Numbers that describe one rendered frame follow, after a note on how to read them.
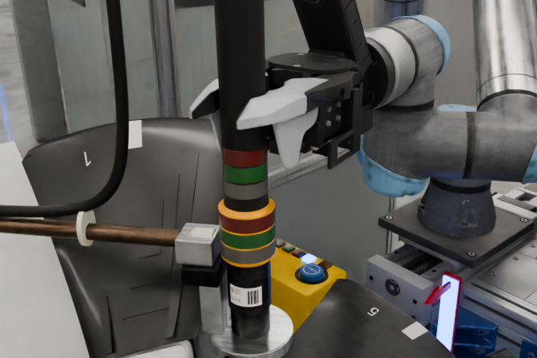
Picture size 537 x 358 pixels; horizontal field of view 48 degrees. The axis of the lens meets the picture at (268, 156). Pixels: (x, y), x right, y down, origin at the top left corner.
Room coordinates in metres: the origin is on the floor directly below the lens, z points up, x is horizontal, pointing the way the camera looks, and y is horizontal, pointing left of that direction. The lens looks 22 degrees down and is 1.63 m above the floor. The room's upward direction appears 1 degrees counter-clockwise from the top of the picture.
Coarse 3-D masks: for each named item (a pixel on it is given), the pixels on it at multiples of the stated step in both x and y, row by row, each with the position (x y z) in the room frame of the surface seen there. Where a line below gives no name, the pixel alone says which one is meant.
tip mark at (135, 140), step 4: (140, 120) 0.58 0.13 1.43; (132, 124) 0.58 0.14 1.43; (136, 124) 0.58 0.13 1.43; (140, 124) 0.58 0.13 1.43; (132, 128) 0.58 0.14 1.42; (136, 128) 0.58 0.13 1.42; (140, 128) 0.58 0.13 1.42; (132, 132) 0.57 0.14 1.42; (136, 132) 0.57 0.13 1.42; (140, 132) 0.57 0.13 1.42; (132, 136) 0.57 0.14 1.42; (136, 136) 0.57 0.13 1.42; (140, 136) 0.57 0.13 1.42; (132, 140) 0.57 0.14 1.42; (136, 140) 0.57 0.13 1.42; (140, 140) 0.57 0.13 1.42; (132, 144) 0.56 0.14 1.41; (136, 144) 0.56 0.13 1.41; (140, 144) 0.56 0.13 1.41; (128, 148) 0.56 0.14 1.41
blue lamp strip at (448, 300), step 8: (448, 280) 0.65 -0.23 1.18; (456, 280) 0.64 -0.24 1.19; (456, 288) 0.64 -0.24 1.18; (448, 296) 0.65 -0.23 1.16; (456, 296) 0.64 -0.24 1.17; (440, 304) 0.65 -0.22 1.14; (448, 304) 0.64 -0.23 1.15; (440, 312) 0.65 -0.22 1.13; (448, 312) 0.64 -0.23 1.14; (440, 320) 0.65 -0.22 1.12; (448, 320) 0.64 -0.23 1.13; (440, 328) 0.65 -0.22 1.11; (448, 328) 0.64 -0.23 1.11; (440, 336) 0.65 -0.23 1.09; (448, 336) 0.64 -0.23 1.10; (448, 344) 0.64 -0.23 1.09
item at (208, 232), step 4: (196, 228) 0.42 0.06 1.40; (200, 228) 0.42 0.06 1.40; (204, 228) 0.42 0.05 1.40; (208, 228) 0.42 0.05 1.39; (192, 232) 0.41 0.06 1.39; (196, 232) 0.41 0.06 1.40; (200, 232) 0.41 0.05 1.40; (204, 232) 0.41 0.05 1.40; (208, 232) 0.41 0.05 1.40; (212, 232) 0.41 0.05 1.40; (216, 232) 0.41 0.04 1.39; (192, 236) 0.41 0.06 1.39; (196, 236) 0.41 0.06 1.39; (200, 236) 0.41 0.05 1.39; (204, 236) 0.41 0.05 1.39; (208, 236) 0.41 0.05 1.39; (212, 236) 0.41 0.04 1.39; (216, 236) 0.41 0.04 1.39; (216, 240) 0.41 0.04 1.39; (216, 248) 0.41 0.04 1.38
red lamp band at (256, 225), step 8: (224, 216) 0.39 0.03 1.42; (272, 216) 0.40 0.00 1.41; (224, 224) 0.39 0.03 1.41; (232, 224) 0.39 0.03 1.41; (240, 224) 0.39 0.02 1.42; (248, 224) 0.39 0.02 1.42; (256, 224) 0.39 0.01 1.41; (264, 224) 0.39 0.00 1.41; (272, 224) 0.40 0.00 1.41; (232, 232) 0.39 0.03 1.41; (240, 232) 0.39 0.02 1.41; (248, 232) 0.39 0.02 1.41; (256, 232) 0.39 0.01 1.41
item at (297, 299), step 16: (288, 256) 0.90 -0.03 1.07; (272, 272) 0.84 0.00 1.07; (288, 272) 0.84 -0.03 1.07; (336, 272) 0.84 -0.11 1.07; (272, 288) 0.83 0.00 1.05; (288, 288) 0.81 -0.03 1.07; (304, 288) 0.80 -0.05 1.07; (320, 288) 0.80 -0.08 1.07; (272, 304) 0.83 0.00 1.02; (288, 304) 0.81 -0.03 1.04; (304, 304) 0.78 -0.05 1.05
